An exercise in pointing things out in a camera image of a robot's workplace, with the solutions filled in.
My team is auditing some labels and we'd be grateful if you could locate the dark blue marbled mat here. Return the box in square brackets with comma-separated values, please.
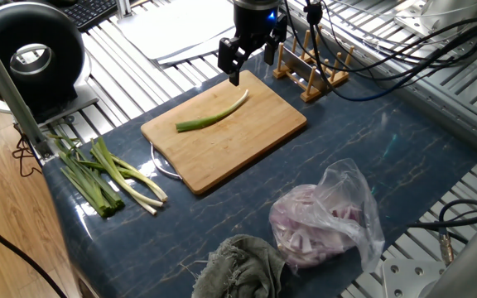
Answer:
[41, 24, 477, 298]

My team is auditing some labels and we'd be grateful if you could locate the metal cable connector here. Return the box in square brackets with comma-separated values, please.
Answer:
[437, 229, 455, 266]

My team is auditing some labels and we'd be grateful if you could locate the silver metal stand post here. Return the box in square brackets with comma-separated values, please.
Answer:
[115, 0, 134, 20]

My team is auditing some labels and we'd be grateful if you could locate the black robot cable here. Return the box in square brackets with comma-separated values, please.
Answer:
[282, 0, 477, 103]

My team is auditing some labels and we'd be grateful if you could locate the grey-green rag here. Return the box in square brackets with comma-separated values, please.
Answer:
[191, 234, 287, 298]

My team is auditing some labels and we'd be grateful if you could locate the white blank paper sheet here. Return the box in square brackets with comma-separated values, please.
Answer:
[116, 0, 239, 61]

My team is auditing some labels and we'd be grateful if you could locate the aluminium plate with holes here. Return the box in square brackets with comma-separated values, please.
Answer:
[393, 0, 477, 45]

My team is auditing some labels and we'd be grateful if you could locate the grey metal base plate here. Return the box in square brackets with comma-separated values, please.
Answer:
[12, 80, 100, 127]

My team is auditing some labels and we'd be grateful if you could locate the black floor cable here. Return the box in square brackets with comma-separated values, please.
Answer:
[0, 209, 68, 298]

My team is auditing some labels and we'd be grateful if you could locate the green scallion leaves bundle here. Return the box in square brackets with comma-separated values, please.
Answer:
[47, 132, 126, 219]

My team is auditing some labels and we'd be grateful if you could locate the scallion with white stem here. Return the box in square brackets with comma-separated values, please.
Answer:
[89, 140, 158, 216]
[90, 137, 165, 208]
[76, 153, 169, 203]

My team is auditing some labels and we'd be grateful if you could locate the clear plastic bag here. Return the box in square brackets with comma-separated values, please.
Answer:
[268, 158, 386, 274]

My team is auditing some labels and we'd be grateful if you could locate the black keyboard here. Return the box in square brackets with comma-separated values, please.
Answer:
[58, 0, 119, 33]

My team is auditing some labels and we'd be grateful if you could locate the aluminium extrusion post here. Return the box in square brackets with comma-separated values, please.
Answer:
[0, 16, 56, 163]

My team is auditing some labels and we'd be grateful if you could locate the single scallion stalk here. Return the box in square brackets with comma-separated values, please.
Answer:
[175, 89, 250, 133]

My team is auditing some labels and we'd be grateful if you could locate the wooden cutting board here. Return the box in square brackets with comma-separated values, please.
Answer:
[140, 69, 308, 195]

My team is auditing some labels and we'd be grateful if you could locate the thin dark tangled cable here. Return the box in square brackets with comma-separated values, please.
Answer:
[12, 123, 43, 178]

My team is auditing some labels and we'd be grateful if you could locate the metal wire loop handle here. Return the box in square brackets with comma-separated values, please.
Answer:
[150, 142, 184, 181]

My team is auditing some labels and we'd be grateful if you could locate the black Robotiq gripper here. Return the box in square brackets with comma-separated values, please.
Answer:
[217, 2, 288, 87]

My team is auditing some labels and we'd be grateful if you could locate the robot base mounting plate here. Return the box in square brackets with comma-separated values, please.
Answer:
[381, 258, 446, 298]

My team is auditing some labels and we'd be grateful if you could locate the wooden dish rack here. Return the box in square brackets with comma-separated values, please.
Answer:
[272, 28, 355, 103]

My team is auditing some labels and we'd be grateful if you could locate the black base cable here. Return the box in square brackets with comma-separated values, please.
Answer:
[406, 198, 477, 245]

